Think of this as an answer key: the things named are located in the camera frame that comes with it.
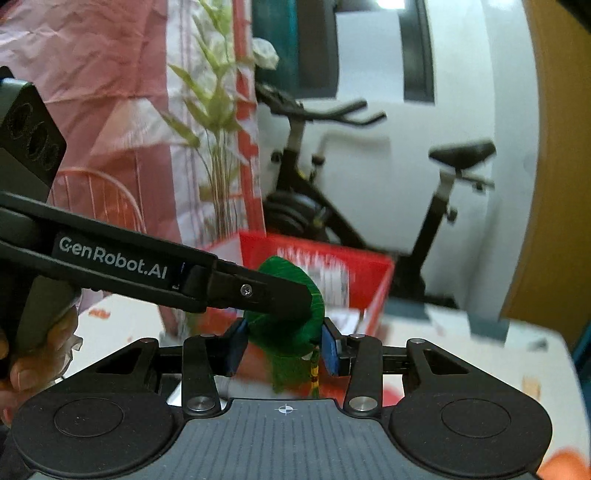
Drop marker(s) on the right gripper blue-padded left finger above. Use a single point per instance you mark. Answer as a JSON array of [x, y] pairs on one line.
[[205, 356]]

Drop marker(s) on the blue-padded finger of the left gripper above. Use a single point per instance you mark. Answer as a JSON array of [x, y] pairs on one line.
[[234, 286]]

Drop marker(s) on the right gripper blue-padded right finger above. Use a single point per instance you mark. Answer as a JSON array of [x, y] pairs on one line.
[[360, 359]]

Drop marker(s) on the person's left hand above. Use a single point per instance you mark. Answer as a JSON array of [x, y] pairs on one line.
[[35, 371]]

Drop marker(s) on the red strawberry cardboard box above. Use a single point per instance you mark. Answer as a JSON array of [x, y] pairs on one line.
[[354, 283]]

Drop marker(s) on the red printed backdrop sheet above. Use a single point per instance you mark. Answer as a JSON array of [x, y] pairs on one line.
[[136, 113]]

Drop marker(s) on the orange plate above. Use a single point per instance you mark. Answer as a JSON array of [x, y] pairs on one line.
[[565, 465]]

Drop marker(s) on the wooden door frame panel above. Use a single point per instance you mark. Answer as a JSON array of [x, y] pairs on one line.
[[551, 284]]

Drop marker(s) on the dark window with frame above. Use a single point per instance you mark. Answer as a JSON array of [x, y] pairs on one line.
[[346, 50]]

